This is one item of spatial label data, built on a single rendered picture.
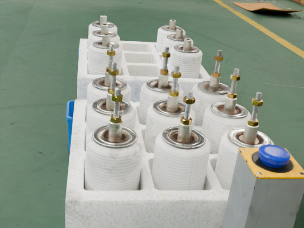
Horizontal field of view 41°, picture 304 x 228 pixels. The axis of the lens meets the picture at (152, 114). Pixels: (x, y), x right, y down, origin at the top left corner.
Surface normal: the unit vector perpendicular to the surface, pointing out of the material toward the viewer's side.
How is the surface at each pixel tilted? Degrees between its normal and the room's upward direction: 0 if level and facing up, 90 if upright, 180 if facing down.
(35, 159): 0
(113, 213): 90
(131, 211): 90
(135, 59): 90
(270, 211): 90
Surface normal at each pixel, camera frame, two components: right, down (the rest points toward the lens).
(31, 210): 0.09, -0.90
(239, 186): -0.99, -0.03
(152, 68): 0.14, 0.44
